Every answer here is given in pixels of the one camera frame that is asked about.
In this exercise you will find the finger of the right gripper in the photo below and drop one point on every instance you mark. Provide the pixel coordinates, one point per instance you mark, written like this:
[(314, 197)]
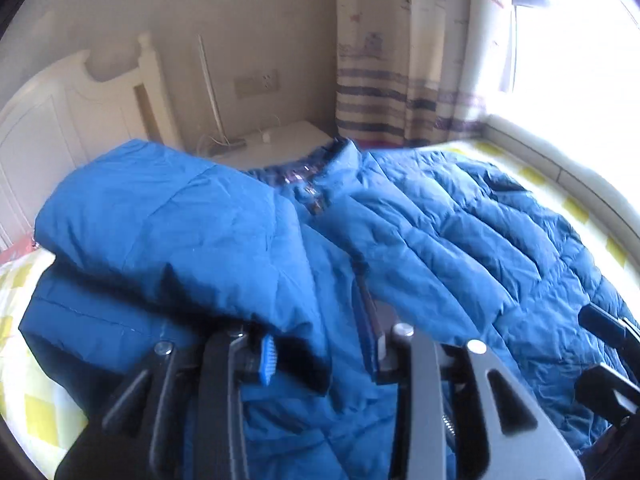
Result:
[(618, 333), (608, 394)]

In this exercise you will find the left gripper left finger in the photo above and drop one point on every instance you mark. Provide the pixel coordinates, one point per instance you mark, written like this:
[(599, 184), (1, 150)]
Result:
[(231, 358)]

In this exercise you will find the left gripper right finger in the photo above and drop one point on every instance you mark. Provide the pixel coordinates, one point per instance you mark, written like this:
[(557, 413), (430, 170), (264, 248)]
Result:
[(394, 352)]

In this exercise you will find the blue puffer jacket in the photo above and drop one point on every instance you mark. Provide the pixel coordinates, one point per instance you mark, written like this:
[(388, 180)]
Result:
[(151, 244)]

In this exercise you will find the yellow white checked bedsheet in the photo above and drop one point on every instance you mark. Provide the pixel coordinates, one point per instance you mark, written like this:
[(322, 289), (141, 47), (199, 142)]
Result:
[(45, 420)]

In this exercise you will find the white nightstand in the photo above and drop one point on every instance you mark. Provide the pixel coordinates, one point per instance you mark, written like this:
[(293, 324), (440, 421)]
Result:
[(275, 146)]

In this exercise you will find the white wooden headboard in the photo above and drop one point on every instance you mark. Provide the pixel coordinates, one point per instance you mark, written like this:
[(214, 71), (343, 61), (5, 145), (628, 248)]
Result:
[(62, 118)]

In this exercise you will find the striped patterned curtain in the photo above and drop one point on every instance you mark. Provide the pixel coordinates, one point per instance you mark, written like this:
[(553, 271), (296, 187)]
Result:
[(419, 72)]

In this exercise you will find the white wall conduit strip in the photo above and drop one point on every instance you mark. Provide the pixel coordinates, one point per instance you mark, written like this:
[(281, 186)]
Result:
[(223, 144)]

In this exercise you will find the beige wall socket panel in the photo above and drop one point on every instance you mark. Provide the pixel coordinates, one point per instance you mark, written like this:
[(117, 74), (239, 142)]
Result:
[(257, 84)]

